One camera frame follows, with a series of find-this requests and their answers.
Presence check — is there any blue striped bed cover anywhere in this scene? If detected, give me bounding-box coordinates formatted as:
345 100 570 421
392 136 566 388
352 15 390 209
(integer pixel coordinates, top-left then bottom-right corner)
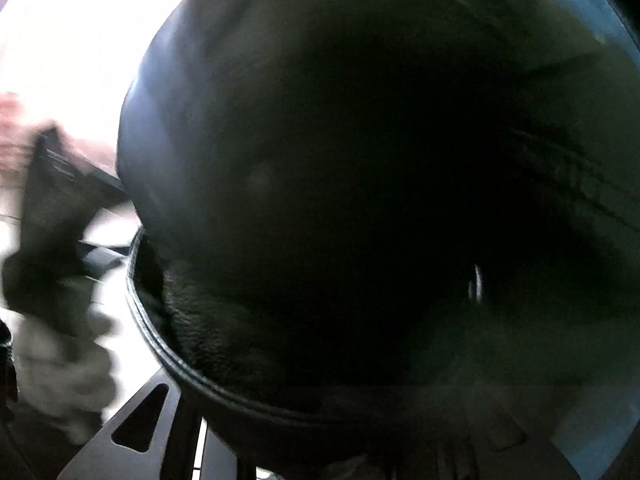
552 0 639 479

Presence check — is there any black leather jacket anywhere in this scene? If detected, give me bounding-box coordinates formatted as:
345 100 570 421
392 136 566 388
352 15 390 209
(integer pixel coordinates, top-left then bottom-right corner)
117 0 639 479

